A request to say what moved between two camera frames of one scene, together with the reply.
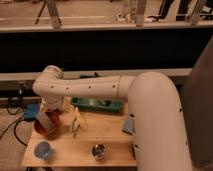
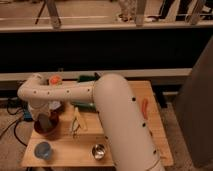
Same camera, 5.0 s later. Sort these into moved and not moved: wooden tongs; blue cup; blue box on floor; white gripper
Moved: white gripper
Not moved: blue cup; wooden tongs; blue box on floor
